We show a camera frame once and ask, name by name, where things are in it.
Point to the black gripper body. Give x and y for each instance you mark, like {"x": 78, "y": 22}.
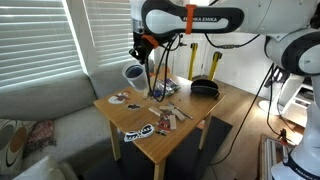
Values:
{"x": 140, "y": 50}

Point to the silver metal cup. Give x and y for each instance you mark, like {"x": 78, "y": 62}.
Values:
{"x": 134, "y": 71}

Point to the clear plastic cup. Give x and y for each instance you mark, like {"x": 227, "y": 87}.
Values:
{"x": 138, "y": 83}

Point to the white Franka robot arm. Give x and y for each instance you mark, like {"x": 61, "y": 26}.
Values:
{"x": 283, "y": 16}

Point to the small wooden block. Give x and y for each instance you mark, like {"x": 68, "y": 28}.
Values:
{"x": 166, "y": 107}
{"x": 155, "y": 110}
{"x": 172, "y": 122}
{"x": 179, "y": 115}
{"x": 145, "y": 94}

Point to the clear packet with blue items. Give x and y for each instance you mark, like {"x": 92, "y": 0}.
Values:
{"x": 159, "y": 90}

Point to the clear packet with purple items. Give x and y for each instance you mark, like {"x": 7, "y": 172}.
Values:
{"x": 172, "y": 86}

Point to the white window blind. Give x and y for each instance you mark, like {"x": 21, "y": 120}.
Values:
{"x": 110, "y": 30}
{"x": 33, "y": 40}

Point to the small dark toy figure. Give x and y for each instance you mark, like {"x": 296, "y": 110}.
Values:
{"x": 133, "y": 106}

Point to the yellow black pole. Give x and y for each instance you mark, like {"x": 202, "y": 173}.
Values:
{"x": 192, "y": 63}
{"x": 215, "y": 66}

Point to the light wooden table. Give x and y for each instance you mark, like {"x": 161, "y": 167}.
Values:
{"x": 140, "y": 116}

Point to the black zip case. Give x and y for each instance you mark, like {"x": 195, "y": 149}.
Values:
{"x": 204, "y": 87}

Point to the dark blue rug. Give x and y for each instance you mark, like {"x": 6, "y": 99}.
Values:
{"x": 186, "y": 156}

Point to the grey fabric sofa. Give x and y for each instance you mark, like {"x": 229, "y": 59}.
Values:
{"x": 50, "y": 96}

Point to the red patterned cushion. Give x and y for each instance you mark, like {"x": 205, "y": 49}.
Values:
{"x": 41, "y": 133}

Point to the white round floor base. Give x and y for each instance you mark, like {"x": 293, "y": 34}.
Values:
{"x": 268, "y": 107}

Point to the white leather sofa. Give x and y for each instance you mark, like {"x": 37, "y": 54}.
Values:
{"x": 40, "y": 170}

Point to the silver framed panel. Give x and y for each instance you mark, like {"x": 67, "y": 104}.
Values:
{"x": 266, "y": 156}

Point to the white patterned pillow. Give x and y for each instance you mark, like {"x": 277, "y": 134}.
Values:
{"x": 13, "y": 143}

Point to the white shelf unit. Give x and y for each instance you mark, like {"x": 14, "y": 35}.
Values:
{"x": 300, "y": 103}

